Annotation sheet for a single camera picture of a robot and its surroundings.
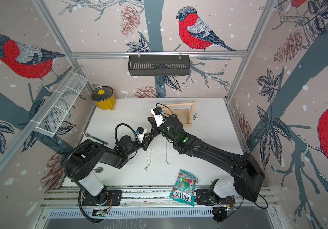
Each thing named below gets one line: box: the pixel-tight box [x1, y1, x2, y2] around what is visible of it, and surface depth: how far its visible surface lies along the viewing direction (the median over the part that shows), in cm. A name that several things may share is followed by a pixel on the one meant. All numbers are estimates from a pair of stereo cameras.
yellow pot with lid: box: [90, 85, 116, 111], surface depth 112 cm
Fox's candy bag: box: [169, 169, 199, 207], surface depth 76 cm
